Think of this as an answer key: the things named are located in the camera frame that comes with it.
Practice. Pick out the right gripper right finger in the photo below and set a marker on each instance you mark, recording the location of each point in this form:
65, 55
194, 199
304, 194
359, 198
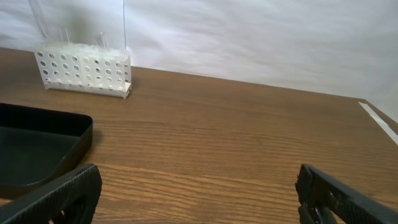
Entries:
342, 202

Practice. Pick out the black tray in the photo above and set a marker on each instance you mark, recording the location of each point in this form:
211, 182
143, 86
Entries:
34, 149

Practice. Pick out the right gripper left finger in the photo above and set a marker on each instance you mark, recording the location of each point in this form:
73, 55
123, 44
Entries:
62, 199

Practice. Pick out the white test tube rack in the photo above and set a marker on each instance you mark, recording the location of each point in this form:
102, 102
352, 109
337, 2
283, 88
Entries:
84, 71

